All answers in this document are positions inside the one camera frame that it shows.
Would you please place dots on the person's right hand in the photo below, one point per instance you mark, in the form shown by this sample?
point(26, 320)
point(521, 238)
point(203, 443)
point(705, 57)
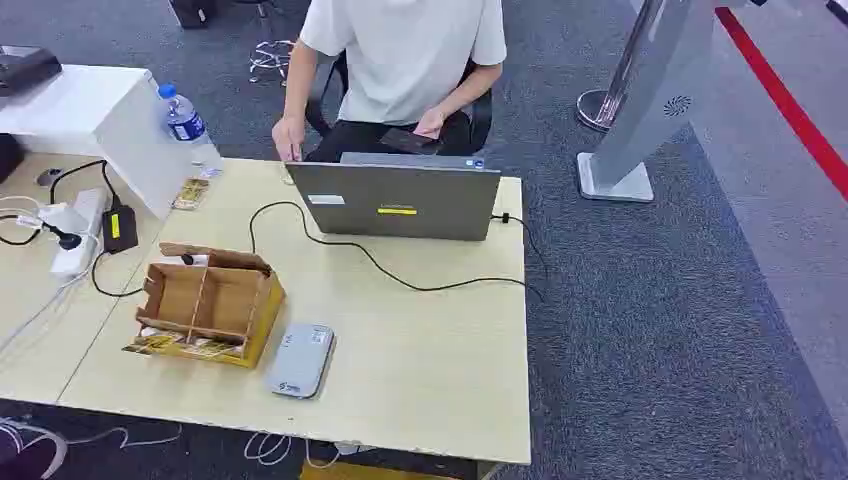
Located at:
point(288, 138)

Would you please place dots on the person's left hand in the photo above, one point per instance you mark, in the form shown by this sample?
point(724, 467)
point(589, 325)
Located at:
point(430, 122)

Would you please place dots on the black smartphone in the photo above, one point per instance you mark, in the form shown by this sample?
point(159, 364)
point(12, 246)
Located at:
point(405, 140)

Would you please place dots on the black office chair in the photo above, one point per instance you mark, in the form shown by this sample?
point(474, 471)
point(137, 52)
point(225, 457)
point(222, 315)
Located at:
point(478, 119)

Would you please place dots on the person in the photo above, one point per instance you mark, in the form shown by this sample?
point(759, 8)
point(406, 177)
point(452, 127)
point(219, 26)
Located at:
point(404, 60)

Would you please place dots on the chrome chair star base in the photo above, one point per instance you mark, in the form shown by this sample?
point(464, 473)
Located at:
point(272, 60)

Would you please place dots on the grey laptop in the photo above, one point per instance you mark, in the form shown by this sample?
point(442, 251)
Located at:
point(397, 202)

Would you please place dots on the clear water bottle blue cap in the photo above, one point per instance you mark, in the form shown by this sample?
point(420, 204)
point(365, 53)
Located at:
point(185, 122)

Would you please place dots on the printed card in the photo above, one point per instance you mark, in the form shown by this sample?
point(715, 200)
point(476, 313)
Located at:
point(191, 193)

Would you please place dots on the black bag on floor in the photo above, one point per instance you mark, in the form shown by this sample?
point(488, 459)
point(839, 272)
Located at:
point(192, 12)

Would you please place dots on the wooden card box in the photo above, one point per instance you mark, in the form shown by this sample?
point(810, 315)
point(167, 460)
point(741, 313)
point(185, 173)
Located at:
point(218, 301)

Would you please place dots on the white desk partition box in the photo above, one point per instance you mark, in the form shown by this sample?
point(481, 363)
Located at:
point(99, 112)

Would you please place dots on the black power adapter yellow label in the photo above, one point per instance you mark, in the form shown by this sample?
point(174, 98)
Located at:
point(120, 228)

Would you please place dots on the grey flat card reader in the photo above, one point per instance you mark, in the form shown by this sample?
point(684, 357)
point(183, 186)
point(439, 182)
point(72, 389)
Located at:
point(301, 361)

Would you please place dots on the silver kiosk stand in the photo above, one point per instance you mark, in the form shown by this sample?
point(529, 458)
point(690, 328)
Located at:
point(652, 93)

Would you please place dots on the white power strip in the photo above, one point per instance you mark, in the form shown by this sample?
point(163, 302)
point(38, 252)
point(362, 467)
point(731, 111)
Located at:
point(83, 228)

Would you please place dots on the printed cards in box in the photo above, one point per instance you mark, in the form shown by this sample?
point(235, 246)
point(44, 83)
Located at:
point(156, 343)

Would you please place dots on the black printer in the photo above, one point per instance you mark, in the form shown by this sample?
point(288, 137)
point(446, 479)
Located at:
point(26, 68)

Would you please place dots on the black object at desk edge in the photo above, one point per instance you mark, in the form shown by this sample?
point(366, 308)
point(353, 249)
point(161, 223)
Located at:
point(8, 158)

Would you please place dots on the chrome stanchion post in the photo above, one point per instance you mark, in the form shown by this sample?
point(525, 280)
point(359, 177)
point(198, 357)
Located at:
point(599, 106)

